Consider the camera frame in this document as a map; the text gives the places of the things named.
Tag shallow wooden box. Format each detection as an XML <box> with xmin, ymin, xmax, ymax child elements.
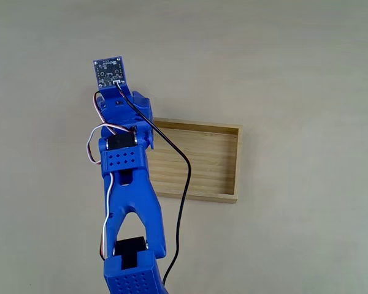
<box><xmin>145</xmin><ymin>118</ymin><xmax>243</xmax><ymax>205</ymax></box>

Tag blue camera circuit board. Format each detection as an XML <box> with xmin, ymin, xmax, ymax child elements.
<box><xmin>93</xmin><ymin>56</ymin><xmax>130</xmax><ymax>90</ymax></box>

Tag white red servo cable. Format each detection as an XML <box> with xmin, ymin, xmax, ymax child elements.
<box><xmin>86</xmin><ymin>91</ymin><xmax>136</xmax><ymax>165</ymax></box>
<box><xmin>99</xmin><ymin>171</ymin><xmax>116</xmax><ymax>262</ymax></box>

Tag black camera cable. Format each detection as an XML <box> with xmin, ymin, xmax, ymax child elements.
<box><xmin>115</xmin><ymin>81</ymin><xmax>192</xmax><ymax>286</ymax></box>

